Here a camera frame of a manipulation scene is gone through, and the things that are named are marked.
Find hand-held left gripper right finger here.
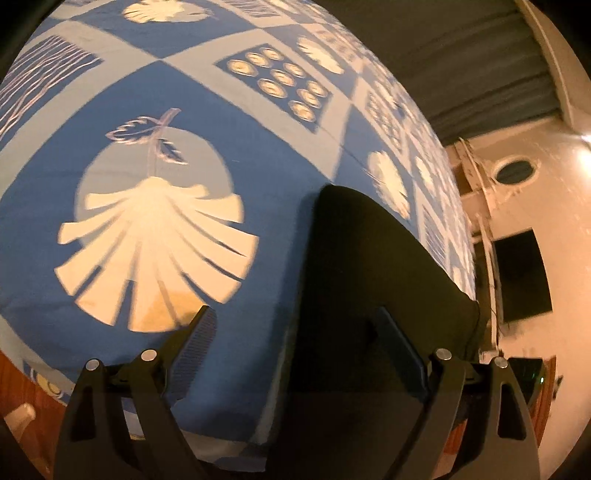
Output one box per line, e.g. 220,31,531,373
374,306,542,480

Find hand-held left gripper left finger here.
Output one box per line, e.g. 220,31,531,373
53,305,219,480

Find black pants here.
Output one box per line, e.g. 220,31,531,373
265,184,489,480

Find white television cabinet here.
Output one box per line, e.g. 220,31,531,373
475,216,505,363

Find dark box with green light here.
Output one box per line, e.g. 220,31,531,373
508,355,548,417

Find black television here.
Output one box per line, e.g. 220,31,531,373
494,229,554,325

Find white dressing table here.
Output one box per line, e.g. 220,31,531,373
450,137,497,241

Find white object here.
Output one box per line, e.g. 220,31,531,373
4,403,36,440

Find blue patterned bedspread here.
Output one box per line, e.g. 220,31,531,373
0,0,478,472

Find white oval vanity mirror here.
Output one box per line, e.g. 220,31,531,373
491,155,539,186

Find dark green curtain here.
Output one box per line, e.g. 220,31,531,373
318,0,574,147

